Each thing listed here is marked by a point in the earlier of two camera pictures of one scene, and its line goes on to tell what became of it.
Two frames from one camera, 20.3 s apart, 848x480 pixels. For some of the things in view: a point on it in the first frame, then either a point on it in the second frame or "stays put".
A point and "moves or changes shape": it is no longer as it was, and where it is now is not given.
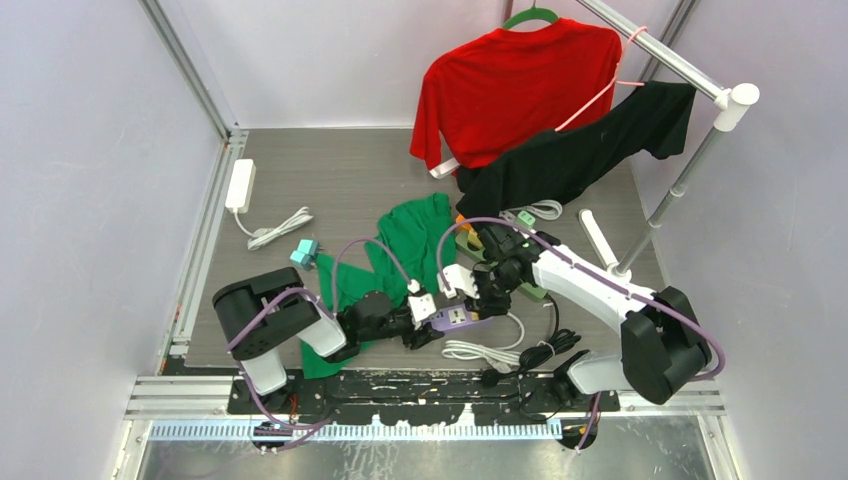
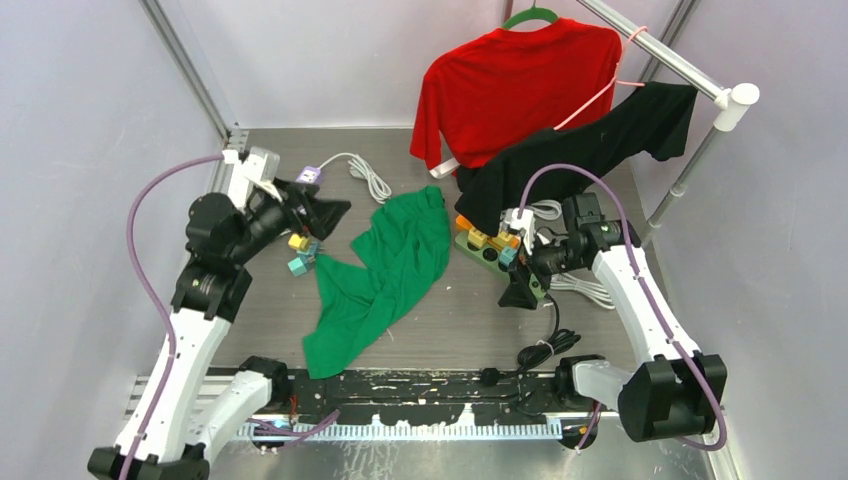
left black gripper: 417,337 -> 319,215
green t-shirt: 415,246 stays put
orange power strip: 465,226 stays put
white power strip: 241,184 moves or changes shape
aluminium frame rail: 207,94 stays put
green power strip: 464,242 stays put
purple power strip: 455,317 -> 309,174
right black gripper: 485,306 -> 520,293
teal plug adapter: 306,253 moves or changes shape
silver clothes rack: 731,103 stays put
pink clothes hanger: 615,80 stays put
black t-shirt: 570,160 stays put
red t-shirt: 508,87 stays put
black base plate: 443,396 stays put
